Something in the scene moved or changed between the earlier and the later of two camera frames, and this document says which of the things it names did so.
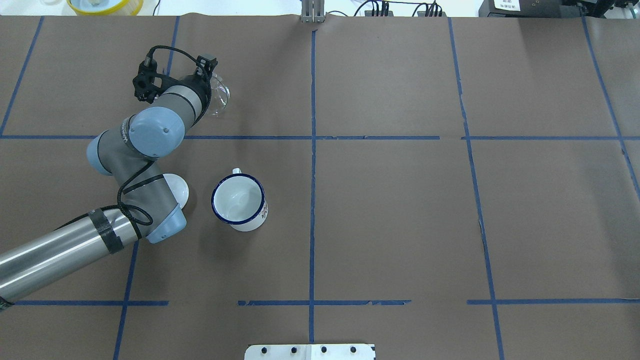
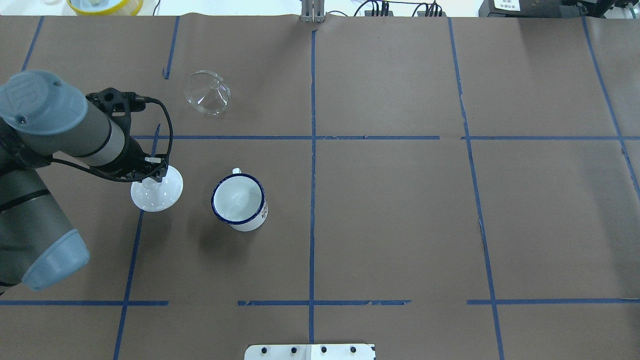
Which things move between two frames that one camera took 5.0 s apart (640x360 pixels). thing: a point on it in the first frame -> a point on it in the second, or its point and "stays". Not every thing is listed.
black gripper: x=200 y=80 -> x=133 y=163
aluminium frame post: x=312 y=11 stays
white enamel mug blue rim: x=238 y=200 stays
